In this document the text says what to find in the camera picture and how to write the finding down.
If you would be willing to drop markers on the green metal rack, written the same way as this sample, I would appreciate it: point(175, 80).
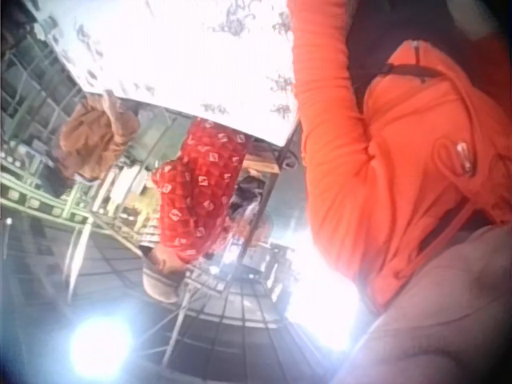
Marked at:
point(36, 100)

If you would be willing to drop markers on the brown cloth bundle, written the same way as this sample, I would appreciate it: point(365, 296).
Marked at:
point(96, 140)

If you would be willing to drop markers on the white patterned cloth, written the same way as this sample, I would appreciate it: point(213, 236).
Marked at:
point(180, 56)

